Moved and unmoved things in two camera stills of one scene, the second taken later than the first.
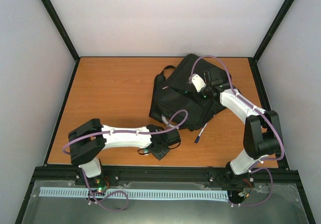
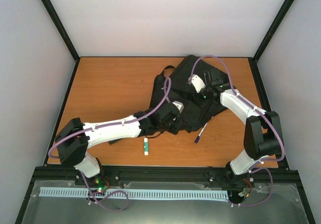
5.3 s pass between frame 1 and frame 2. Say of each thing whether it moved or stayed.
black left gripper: moved
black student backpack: stayed
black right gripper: stayed
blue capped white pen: stayed
